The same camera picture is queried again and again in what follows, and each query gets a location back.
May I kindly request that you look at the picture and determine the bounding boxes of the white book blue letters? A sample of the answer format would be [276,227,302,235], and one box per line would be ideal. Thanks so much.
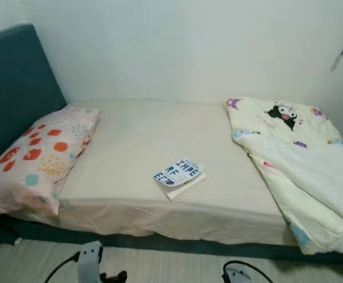
[151,155,207,202]

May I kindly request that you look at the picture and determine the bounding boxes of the cream cartoon print blanket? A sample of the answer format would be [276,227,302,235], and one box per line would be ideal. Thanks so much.
[223,96,343,256]

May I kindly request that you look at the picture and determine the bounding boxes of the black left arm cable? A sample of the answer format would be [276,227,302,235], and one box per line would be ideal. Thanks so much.
[44,252,81,283]

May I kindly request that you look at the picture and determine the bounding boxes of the cream sheeted bed mattress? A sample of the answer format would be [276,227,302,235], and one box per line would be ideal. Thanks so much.
[6,99,314,247]

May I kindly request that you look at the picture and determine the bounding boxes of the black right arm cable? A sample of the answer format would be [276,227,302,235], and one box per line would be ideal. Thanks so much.
[222,260,276,283]

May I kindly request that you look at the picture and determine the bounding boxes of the pink pillow red flower print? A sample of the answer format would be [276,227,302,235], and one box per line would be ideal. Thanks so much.
[0,106,101,218]

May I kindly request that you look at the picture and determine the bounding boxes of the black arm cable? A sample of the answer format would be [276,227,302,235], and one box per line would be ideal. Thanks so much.
[44,252,81,283]
[222,260,276,283]

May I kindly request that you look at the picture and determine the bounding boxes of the teal upholstered bed base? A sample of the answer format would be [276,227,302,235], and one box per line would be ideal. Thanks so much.
[0,213,343,266]

